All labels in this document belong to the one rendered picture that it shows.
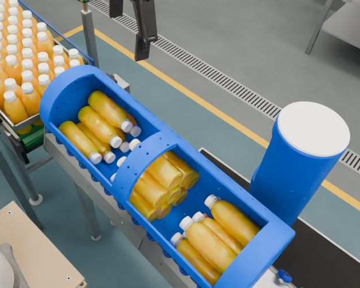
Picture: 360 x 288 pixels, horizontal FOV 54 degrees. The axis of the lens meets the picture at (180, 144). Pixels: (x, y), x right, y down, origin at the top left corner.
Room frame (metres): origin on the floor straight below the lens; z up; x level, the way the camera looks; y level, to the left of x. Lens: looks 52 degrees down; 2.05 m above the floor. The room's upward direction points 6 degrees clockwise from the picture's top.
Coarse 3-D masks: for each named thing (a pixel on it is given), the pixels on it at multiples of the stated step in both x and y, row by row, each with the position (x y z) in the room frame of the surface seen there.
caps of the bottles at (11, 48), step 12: (0, 0) 1.49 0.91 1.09; (12, 0) 1.50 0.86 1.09; (12, 12) 1.41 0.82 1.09; (24, 12) 1.42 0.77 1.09; (0, 24) 1.31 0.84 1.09; (24, 24) 1.33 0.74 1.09; (0, 36) 1.23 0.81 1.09; (12, 36) 1.23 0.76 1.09; (0, 48) 1.17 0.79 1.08; (12, 48) 1.16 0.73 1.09
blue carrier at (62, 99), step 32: (64, 96) 0.87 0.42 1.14; (128, 96) 0.84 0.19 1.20; (160, 128) 0.70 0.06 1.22; (128, 160) 0.58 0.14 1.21; (192, 160) 0.70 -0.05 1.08; (128, 192) 0.51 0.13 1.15; (192, 192) 0.63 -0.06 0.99; (224, 192) 0.60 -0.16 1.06; (160, 224) 0.51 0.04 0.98; (256, 256) 0.33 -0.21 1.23
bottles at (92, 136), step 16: (80, 112) 0.85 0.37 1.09; (96, 112) 0.86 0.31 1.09; (64, 128) 0.78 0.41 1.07; (80, 128) 0.82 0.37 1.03; (96, 128) 0.79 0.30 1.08; (112, 128) 0.79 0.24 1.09; (80, 144) 0.72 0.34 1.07; (96, 144) 0.76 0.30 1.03; (112, 144) 0.74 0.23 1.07; (128, 144) 0.78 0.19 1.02; (96, 160) 0.68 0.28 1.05; (112, 160) 0.73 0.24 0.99; (112, 176) 0.61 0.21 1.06; (176, 192) 0.57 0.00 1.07; (144, 208) 0.51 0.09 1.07; (160, 208) 0.52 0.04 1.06; (208, 224) 0.47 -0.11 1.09; (256, 224) 0.49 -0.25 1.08; (176, 240) 0.42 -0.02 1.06; (224, 240) 0.42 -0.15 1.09; (192, 256) 0.37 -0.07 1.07; (208, 272) 0.33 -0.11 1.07
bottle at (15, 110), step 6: (6, 102) 0.88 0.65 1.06; (12, 102) 0.88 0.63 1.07; (18, 102) 0.89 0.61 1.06; (6, 108) 0.87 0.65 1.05; (12, 108) 0.87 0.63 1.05; (18, 108) 0.88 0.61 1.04; (24, 108) 0.90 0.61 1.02; (12, 114) 0.86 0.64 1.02; (18, 114) 0.87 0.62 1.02; (24, 114) 0.89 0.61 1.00; (12, 120) 0.86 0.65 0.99; (18, 120) 0.87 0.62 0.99; (30, 126) 0.89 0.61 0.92; (18, 132) 0.86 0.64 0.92; (24, 132) 0.87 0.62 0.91
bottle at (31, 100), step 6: (36, 90) 0.97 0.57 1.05; (24, 96) 0.93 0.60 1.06; (30, 96) 0.93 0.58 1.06; (36, 96) 0.94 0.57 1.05; (24, 102) 0.92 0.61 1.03; (30, 102) 0.92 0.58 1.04; (36, 102) 0.93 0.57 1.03; (30, 108) 0.92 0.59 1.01; (36, 108) 0.92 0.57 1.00; (30, 114) 0.92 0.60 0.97
